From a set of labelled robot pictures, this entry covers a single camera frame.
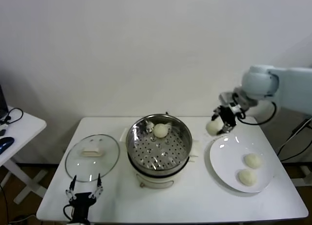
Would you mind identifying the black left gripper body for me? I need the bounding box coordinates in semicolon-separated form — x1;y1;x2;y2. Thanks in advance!
70;192;97;221

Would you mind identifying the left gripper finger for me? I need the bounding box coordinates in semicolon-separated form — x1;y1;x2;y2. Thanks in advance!
65;174;78;202
89;173;104;199

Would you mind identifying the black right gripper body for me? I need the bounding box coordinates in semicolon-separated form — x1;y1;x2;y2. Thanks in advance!
219;103;246;127

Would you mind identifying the white steamed baozi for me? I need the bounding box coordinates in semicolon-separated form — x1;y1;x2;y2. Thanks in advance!
243;153;262;168
206;119;224;137
237;168;258;186
153;123;169;139

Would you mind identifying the stainless steel steamer basket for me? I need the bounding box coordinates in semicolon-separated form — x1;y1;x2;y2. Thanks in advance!
126;114;193;172

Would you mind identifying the round glass pot lid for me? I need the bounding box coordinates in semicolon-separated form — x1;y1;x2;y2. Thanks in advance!
64;134;120;183

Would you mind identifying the large white plate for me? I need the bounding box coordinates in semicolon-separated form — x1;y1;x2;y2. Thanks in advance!
209;135;274;193

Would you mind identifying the cream electric cooker base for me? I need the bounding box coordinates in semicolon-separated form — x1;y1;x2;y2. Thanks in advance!
118;127;203;189

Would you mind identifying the white side table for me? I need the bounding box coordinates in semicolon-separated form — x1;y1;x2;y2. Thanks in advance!
0;105;47;205

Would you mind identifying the black stand leg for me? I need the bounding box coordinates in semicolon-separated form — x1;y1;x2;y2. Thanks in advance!
291;118;312;135

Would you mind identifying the blue computer mouse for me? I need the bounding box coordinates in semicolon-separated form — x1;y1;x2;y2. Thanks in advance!
0;136;15;155

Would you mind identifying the black laptop screen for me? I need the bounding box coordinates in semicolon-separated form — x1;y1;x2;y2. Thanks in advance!
0;84;9;120

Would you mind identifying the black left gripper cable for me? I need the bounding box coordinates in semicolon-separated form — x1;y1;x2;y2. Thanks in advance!
63;204;75;220

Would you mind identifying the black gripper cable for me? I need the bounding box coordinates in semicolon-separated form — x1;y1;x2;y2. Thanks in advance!
63;204;75;220
235;102;278;125

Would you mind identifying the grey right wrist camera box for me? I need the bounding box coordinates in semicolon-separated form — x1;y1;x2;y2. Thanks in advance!
218;92;238;106

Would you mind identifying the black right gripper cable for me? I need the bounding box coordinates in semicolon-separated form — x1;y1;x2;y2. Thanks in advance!
235;102;278;125

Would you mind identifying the black looped desk cable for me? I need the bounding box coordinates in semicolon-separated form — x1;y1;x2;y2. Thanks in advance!
0;107;24;125

